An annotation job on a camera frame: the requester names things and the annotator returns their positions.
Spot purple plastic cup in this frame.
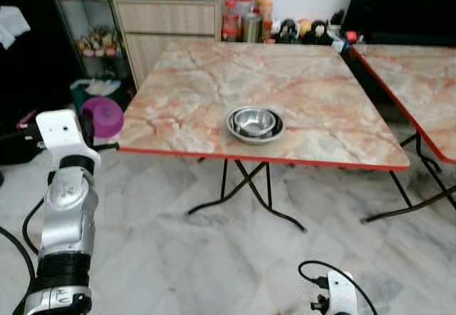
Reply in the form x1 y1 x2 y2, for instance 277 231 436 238
81 96 125 139

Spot teal tub with white cloth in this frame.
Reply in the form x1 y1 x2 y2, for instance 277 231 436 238
70 78 130 113

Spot glass display shelf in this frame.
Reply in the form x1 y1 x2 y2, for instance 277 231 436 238
46 0 133 89

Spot black folding table legs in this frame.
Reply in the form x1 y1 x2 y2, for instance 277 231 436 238
187 158 308 233
361 133 456 224

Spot white hanging cloth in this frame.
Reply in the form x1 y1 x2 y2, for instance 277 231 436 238
0 4 31 50

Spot large steel bowl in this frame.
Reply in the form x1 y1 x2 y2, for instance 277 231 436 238
227 105 286 145

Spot light wooden cabinet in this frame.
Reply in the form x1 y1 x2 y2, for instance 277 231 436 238
113 0 227 92

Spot small steel bowl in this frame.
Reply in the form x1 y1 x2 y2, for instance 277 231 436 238
233 108 278 137

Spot large black television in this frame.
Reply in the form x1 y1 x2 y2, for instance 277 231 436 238
341 0 456 46

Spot red-lidded jar with red contents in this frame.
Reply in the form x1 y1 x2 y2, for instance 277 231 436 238
222 0 241 43

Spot tall clear red-lidded jar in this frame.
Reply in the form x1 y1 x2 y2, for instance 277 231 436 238
237 0 263 43

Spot small white bottle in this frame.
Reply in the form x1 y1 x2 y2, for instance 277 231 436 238
329 30 351 53

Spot small red-lidded jar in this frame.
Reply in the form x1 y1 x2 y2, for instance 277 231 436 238
261 19 276 43

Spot black figurine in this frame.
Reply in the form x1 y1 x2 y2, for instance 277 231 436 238
311 21 329 44
279 19 299 44

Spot tall orange red-lidded jar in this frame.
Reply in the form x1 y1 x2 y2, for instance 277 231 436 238
254 0 275 24

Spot yellow figurine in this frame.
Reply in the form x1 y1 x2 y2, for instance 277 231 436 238
298 19 313 40

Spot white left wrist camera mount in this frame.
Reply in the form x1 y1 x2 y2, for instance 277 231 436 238
36 110 101 163

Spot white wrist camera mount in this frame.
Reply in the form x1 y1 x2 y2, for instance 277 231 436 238
36 110 101 163
324 269 358 315

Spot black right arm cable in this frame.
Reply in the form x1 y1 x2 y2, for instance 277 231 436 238
298 259 379 315

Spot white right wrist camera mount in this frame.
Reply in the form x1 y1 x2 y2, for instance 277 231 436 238
324 269 358 315

